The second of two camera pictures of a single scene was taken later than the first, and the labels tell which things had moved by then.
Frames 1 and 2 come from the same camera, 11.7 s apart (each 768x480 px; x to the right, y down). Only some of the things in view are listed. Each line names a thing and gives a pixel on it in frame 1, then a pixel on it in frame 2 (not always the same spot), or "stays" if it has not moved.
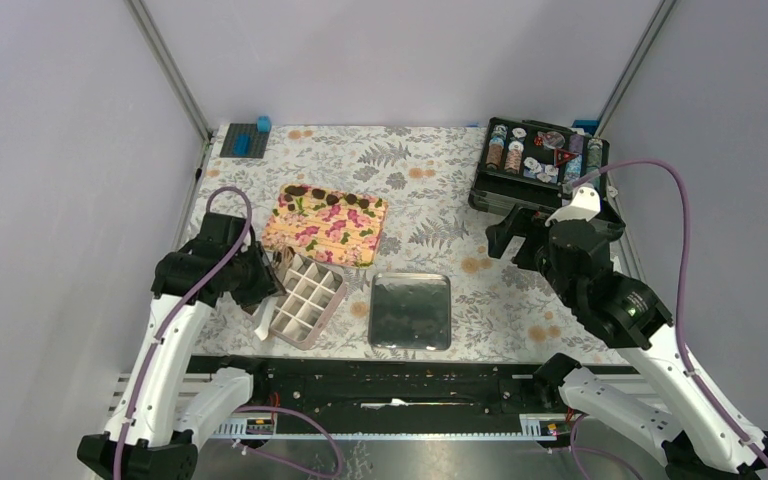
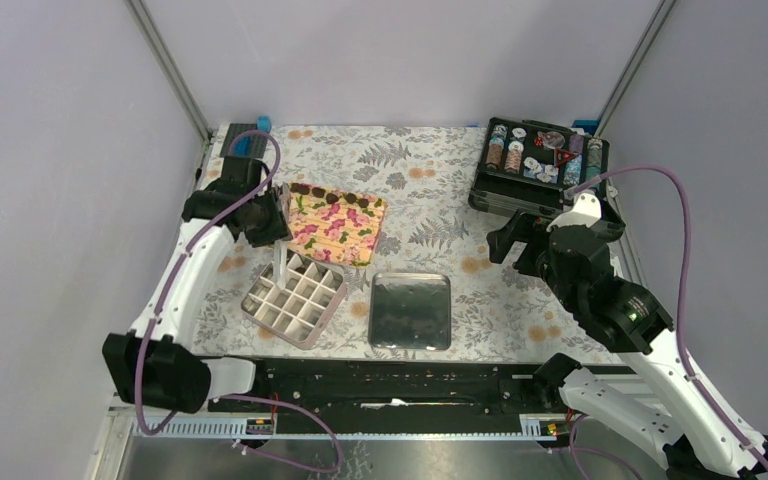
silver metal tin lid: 410,312 stays
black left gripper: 267,284 → 278,229
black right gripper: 522,221 stays
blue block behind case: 588,126 stays
